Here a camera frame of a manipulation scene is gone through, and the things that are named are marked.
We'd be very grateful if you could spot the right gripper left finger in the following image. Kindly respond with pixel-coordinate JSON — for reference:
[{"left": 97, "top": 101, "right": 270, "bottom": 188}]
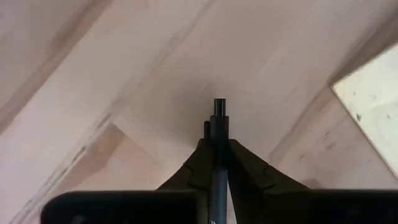
[{"left": 156, "top": 138, "right": 216, "bottom": 224}]

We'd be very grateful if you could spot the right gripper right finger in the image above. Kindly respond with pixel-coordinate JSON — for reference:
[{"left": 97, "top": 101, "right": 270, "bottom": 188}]
[{"left": 227, "top": 138, "right": 311, "bottom": 224}]

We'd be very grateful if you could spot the black pen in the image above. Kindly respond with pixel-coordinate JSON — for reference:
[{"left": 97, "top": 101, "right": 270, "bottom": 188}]
[{"left": 203, "top": 98, "right": 231, "bottom": 224}]

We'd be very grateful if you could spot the yellow sticky note pad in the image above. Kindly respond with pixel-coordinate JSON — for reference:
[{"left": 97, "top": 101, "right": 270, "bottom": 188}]
[{"left": 330, "top": 42, "right": 398, "bottom": 180}]

